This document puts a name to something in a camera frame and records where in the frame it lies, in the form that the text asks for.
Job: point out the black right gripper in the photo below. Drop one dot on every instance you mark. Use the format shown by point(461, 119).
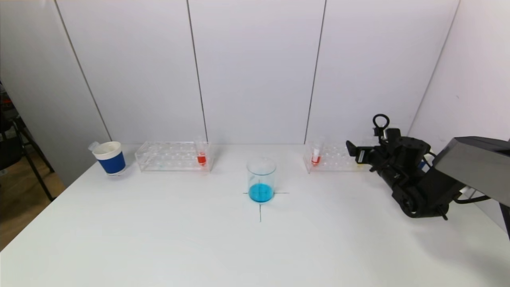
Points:
point(360, 156)

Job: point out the blue pigment test tube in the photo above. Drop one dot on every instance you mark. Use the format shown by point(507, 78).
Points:
point(94, 146)

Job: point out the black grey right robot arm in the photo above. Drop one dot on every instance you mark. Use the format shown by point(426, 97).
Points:
point(470, 167)

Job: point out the clear acrylic test tube rack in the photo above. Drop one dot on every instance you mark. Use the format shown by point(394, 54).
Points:
point(334, 153)
point(171, 157)

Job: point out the red and white pigment tube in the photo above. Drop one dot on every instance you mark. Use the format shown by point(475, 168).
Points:
point(316, 160)

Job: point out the clear glass beaker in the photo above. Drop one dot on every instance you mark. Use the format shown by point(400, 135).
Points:
point(261, 193)

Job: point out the red pigment test tube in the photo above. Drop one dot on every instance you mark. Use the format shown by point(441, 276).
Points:
point(201, 160)

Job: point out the black background stand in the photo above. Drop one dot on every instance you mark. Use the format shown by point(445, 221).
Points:
point(10, 151)

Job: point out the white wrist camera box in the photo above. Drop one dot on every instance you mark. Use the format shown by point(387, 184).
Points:
point(391, 134)

